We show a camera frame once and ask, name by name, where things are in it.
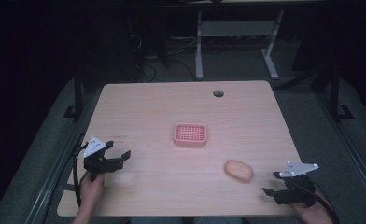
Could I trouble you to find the person's left hand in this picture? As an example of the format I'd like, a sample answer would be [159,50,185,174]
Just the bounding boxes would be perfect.
[78,172,106,217]

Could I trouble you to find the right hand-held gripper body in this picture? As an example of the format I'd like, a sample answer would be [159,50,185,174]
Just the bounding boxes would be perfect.
[276,161,319,208]

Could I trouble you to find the floor cables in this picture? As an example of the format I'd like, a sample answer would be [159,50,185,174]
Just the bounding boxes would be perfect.
[130,33,199,84]

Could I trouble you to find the person's right hand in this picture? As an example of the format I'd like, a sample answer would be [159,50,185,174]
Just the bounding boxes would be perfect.
[289,188,335,224]

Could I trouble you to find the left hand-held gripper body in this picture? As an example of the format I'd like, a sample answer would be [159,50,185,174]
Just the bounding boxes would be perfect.
[83,135,125,182]

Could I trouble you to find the white metal desk frame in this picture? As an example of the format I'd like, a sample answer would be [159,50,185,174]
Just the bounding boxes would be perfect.
[194,8,286,80]

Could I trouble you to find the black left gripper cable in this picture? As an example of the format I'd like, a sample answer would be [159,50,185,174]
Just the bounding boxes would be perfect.
[72,142,90,207]

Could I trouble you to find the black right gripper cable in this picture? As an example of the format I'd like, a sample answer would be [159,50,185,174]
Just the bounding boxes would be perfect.
[300,182,340,224]

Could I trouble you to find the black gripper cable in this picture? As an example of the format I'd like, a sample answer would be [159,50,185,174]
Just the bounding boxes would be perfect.
[300,182,340,224]
[72,142,90,207]

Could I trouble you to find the black metal stand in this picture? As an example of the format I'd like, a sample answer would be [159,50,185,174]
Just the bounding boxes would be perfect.
[63,70,84,122]
[328,66,356,123]

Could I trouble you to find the pink soap dish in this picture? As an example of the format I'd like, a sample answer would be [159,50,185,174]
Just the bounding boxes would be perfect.
[172,122,208,148]

